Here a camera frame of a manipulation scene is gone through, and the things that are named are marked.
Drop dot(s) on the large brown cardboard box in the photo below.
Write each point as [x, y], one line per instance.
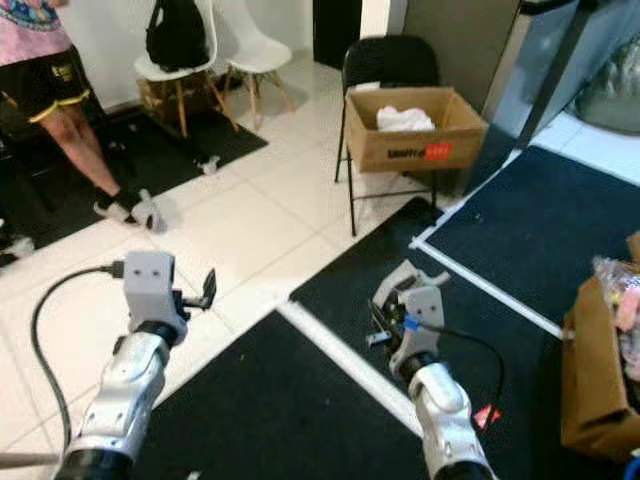
[590, 380]

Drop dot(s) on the white chair wooden legs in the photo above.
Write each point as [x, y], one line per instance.
[255, 55]
[155, 70]

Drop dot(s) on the person pink shirt black shorts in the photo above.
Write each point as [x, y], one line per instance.
[50, 85]

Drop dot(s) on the white plastic bag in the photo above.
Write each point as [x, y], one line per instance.
[405, 120]

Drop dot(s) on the silver crumpled cover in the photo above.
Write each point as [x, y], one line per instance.
[615, 90]

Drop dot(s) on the cardboard box red print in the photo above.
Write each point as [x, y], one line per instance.
[370, 145]

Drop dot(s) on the small grey floor object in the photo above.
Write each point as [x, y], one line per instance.
[211, 166]

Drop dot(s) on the small white floor object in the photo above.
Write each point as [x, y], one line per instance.
[20, 248]

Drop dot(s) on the small red card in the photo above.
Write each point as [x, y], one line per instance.
[487, 416]

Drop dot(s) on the white tape mat border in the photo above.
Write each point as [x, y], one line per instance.
[485, 287]

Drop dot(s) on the black folding chair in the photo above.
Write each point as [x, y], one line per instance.
[390, 60]

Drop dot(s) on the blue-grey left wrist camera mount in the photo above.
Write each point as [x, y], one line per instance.
[150, 290]

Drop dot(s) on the black slanted frame bar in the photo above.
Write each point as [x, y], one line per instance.
[550, 80]

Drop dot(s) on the small brown storage box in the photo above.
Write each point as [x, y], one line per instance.
[175, 97]

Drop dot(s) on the dark blue floor mat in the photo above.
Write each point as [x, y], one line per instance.
[550, 225]

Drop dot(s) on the black backpack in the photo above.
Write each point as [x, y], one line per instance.
[178, 35]

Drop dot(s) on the white floor tape strip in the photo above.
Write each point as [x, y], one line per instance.
[350, 383]

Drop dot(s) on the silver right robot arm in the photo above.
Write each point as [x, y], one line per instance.
[445, 410]

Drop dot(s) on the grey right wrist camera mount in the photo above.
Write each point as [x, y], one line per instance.
[425, 305]

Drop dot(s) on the black floor mat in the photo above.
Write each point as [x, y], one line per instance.
[345, 290]
[260, 410]
[160, 160]

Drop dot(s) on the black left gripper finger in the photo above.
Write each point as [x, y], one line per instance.
[210, 288]

